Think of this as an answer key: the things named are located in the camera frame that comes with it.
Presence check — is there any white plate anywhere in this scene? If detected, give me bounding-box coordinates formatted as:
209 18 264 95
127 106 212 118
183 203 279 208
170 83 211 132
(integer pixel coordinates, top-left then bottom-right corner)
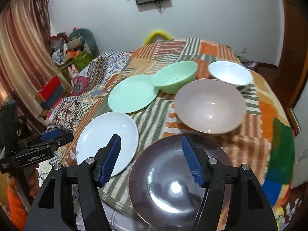
76 112 139 177

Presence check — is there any person's left hand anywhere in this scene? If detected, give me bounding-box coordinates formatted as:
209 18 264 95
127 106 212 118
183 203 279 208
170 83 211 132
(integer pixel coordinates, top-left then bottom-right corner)
7 164 40 199

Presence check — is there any colourful patterned quilt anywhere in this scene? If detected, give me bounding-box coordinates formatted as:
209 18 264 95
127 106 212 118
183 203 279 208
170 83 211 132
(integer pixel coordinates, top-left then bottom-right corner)
46 49 133 132

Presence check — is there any red box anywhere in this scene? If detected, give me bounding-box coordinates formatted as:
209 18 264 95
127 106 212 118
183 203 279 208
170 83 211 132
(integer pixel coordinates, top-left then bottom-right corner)
34 76 61 104

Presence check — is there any pink bunny toy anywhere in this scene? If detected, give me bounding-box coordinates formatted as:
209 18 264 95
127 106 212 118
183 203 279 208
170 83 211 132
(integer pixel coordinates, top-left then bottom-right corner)
67 64 79 87

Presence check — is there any green cardboard box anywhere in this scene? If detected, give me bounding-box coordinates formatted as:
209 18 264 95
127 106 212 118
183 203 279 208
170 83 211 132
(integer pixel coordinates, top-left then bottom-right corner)
59 51 95 82

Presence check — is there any striped pink curtain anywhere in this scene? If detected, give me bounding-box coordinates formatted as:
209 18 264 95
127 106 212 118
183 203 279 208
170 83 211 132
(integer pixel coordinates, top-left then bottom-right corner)
1 0 71 132

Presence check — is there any dark purple glossy plate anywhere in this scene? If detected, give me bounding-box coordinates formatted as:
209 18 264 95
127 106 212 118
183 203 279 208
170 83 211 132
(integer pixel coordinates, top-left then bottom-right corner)
128 133 234 231

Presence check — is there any mint green flat plate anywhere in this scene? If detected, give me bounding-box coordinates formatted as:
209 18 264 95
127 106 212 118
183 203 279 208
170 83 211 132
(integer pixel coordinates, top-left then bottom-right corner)
108 74 159 114

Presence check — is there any pink beige bowl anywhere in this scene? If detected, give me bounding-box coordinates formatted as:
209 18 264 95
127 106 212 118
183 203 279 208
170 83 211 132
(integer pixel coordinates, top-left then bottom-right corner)
174 79 246 135

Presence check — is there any mint green bowl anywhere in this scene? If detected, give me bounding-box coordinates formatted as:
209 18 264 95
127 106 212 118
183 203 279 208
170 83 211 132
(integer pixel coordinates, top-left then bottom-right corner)
153 60 198 94

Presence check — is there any orange striped patchwork tablecloth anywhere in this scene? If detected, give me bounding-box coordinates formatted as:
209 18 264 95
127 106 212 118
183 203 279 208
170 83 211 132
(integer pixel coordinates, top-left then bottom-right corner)
50 38 295 219

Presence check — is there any small white bowl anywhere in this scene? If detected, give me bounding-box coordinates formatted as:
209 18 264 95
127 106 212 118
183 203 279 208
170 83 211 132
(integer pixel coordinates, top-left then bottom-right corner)
208 61 253 87

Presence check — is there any yellow chair back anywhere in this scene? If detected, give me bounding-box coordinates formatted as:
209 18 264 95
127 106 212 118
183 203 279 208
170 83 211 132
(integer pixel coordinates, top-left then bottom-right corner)
143 29 174 46

